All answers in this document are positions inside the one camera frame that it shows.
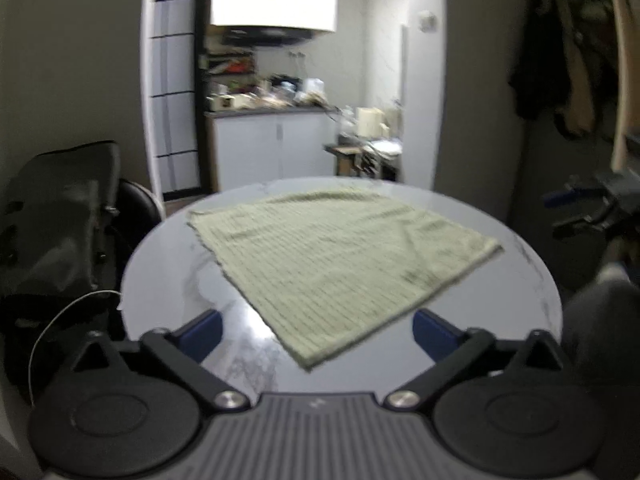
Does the pale yellow knitted towel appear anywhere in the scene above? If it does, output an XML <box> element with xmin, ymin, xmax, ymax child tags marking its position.
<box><xmin>187</xmin><ymin>187</ymin><xmax>505</xmax><ymax>372</ymax></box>

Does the cream countertop appliance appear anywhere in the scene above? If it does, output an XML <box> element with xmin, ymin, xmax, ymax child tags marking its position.
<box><xmin>356</xmin><ymin>106</ymin><xmax>386</xmax><ymax>137</ymax></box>

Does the thin white cable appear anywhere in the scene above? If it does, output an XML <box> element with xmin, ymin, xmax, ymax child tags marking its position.
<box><xmin>27</xmin><ymin>290</ymin><xmax>123</xmax><ymax>406</ymax></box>

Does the black spice rack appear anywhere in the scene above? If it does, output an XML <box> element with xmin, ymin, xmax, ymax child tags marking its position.
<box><xmin>202</xmin><ymin>50</ymin><xmax>257</xmax><ymax>96</ymax></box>

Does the person's right forearm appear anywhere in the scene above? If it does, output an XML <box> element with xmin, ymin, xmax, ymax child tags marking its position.
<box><xmin>565</xmin><ymin>234</ymin><xmax>640</xmax><ymax>386</ymax></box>

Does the black-framed glass door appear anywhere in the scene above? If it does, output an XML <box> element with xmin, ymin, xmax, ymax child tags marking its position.
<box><xmin>150</xmin><ymin>0</ymin><xmax>211</xmax><ymax>201</ymax></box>

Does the dark grey bag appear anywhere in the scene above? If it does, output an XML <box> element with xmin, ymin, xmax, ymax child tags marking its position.
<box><xmin>0</xmin><ymin>141</ymin><xmax>122</xmax><ymax>396</ymax></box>

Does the dark brown chair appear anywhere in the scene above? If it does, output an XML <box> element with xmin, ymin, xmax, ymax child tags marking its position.
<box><xmin>117</xmin><ymin>180</ymin><xmax>166</xmax><ymax>225</ymax></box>

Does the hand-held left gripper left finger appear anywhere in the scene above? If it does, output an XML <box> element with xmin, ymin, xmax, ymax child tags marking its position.
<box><xmin>70</xmin><ymin>308</ymin><xmax>251</xmax><ymax>413</ymax></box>

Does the cream electric cooker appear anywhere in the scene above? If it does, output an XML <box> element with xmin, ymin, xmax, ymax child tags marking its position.
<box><xmin>207</xmin><ymin>94</ymin><xmax>251</xmax><ymax>111</ymax></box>

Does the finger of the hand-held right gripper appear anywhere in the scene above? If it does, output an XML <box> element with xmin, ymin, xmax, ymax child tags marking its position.
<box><xmin>552</xmin><ymin>210</ymin><xmax>611</xmax><ymax>239</ymax></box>
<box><xmin>544</xmin><ymin>182</ymin><xmax>608</xmax><ymax>207</ymax></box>

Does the pile of clear food bags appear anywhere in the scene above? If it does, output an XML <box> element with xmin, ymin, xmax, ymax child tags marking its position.
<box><xmin>250</xmin><ymin>85</ymin><xmax>331</xmax><ymax>110</ymax></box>

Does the white base cabinet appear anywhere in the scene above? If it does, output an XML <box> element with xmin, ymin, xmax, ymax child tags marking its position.
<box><xmin>205</xmin><ymin>109</ymin><xmax>346</xmax><ymax>193</ymax></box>

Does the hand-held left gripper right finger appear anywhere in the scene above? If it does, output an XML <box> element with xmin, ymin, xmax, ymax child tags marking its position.
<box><xmin>384</xmin><ymin>308</ymin><xmax>568</xmax><ymax>413</ymax></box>

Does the black range hood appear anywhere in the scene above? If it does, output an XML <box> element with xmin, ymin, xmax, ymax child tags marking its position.
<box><xmin>220</xmin><ymin>26</ymin><xmax>316</xmax><ymax>47</ymax></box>

